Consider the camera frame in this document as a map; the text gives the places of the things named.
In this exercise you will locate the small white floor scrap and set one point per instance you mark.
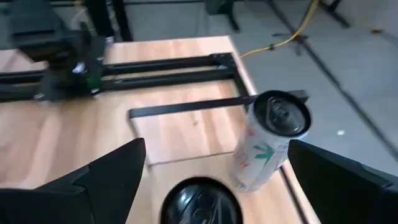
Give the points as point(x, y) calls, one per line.
point(340, 132)

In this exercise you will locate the black aluminium table frame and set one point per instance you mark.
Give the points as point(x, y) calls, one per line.
point(171, 63)

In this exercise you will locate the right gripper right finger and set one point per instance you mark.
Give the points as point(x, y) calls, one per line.
point(348, 199)

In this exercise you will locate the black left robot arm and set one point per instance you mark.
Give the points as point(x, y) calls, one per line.
point(62, 62)

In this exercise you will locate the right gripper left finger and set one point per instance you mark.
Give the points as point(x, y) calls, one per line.
point(77, 202)

